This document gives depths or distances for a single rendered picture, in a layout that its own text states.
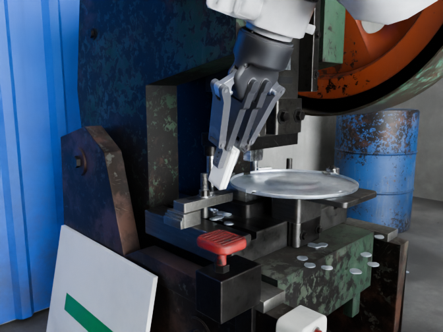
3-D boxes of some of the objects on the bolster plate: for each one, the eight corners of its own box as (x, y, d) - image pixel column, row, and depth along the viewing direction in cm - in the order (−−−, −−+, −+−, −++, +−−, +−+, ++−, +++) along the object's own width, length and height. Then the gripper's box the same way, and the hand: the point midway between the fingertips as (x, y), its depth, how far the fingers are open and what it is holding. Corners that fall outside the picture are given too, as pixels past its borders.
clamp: (236, 213, 96) (236, 170, 94) (180, 229, 84) (180, 181, 82) (219, 208, 100) (219, 167, 98) (163, 223, 88) (162, 177, 86)
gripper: (253, 37, 46) (198, 205, 56) (319, 47, 54) (260, 191, 65) (213, 17, 50) (169, 176, 61) (280, 29, 59) (231, 166, 70)
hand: (223, 165), depth 61 cm, fingers closed
